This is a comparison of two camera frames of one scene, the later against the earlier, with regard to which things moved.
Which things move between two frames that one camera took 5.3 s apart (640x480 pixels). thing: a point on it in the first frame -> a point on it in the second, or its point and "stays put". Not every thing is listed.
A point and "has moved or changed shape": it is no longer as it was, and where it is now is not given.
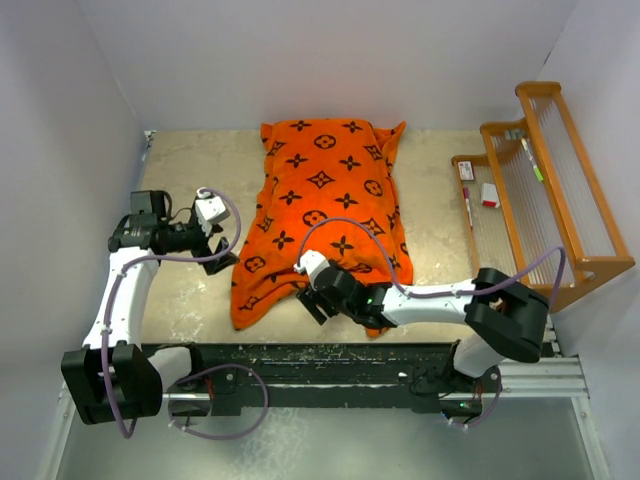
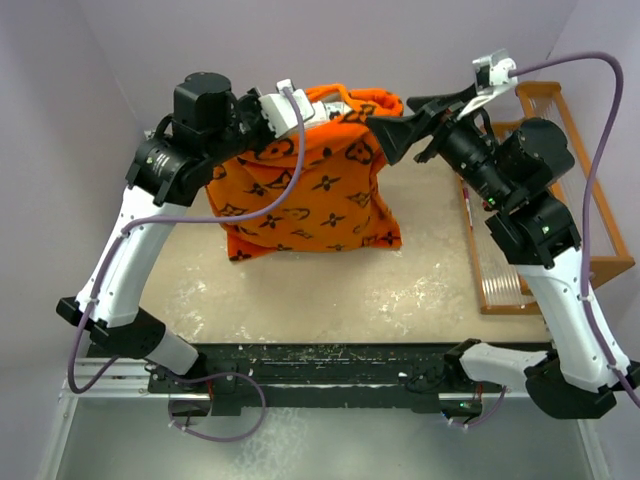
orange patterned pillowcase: (328, 186) has moved or changed shape
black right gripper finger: (314, 309) -> (396, 134)
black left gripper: (214, 265) -> (251, 103)
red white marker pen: (468, 204) stays put
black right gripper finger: (306, 296) -> (440, 103)
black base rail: (336, 374) stays put
